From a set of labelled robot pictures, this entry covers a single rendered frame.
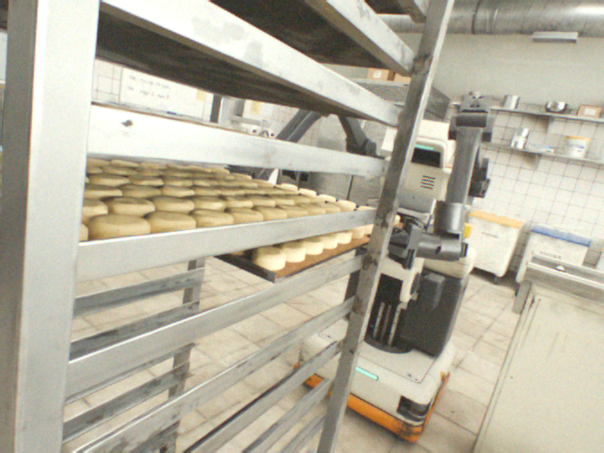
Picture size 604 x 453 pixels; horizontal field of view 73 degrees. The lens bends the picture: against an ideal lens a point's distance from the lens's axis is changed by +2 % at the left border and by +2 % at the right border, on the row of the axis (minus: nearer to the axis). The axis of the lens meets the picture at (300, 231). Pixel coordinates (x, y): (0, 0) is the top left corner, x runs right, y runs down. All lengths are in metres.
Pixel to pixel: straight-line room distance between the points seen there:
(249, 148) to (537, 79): 5.54
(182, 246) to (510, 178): 5.46
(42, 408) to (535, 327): 1.55
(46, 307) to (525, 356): 1.60
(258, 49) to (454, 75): 5.73
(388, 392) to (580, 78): 4.66
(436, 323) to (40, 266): 1.89
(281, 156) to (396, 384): 1.50
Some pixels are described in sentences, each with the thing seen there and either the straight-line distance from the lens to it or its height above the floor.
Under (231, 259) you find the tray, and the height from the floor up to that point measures 0.98.
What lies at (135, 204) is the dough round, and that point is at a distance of 0.46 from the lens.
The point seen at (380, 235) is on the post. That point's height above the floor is 1.02.
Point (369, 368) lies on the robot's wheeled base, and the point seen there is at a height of 0.27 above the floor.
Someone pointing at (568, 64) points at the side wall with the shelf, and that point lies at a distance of 5.86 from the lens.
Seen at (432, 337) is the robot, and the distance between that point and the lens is 2.07.
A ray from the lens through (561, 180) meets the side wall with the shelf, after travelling 5.67.
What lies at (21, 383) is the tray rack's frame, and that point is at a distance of 0.30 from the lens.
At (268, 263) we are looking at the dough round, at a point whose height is 0.99.
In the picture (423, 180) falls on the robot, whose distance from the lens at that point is 1.69.
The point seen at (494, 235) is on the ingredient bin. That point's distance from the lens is 5.09.
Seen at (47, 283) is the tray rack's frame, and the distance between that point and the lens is 0.27.
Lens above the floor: 1.16
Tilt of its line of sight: 13 degrees down
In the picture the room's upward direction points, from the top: 12 degrees clockwise
